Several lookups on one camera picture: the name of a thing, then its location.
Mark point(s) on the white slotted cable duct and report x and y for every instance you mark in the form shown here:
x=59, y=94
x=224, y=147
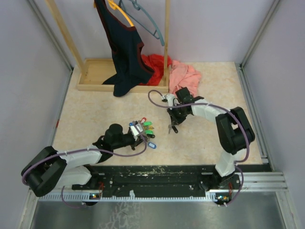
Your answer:
x=91, y=197

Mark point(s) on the red cloth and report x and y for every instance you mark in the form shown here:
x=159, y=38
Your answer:
x=156, y=62

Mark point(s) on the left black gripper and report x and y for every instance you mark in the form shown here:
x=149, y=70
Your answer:
x=139, y=139

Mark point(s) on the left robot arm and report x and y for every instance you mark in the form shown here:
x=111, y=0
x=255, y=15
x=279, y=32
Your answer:
x=51, y=168

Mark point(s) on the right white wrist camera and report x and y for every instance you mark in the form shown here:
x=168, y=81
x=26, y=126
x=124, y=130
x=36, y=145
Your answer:
x=169, y=99

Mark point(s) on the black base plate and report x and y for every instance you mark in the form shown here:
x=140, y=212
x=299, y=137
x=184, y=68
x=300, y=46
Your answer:
x=179, y=181

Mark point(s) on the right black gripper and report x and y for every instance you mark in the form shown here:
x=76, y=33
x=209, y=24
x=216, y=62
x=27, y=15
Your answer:
x=175, y=120

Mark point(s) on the navy blue tank top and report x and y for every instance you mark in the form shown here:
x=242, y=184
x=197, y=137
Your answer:
x=126, y=46

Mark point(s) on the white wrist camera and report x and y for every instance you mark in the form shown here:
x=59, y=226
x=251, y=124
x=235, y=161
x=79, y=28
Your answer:
x=169, y=99
x=135, y=130

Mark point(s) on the red key tag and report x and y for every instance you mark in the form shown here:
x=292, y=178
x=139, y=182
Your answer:
x=143, y=120

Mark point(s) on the yellow hanger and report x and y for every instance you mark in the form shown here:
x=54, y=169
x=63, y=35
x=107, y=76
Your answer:
x=114, y=6

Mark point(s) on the green key tag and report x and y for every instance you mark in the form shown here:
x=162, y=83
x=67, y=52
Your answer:
x=147, y=123
x=149, y=132

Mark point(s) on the pink cloth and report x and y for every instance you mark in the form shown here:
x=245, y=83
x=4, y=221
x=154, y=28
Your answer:
x=184, y=75

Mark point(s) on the wooden clothes rack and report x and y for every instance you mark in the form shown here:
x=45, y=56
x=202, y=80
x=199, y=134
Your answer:
x=93, y=72

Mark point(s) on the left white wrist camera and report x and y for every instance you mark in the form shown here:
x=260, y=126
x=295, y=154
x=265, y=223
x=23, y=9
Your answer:
x=135, y=130

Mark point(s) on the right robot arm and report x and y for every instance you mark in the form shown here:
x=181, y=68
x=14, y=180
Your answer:
x=234, y=130

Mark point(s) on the black headed key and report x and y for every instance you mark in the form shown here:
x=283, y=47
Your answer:
x=172, y=128

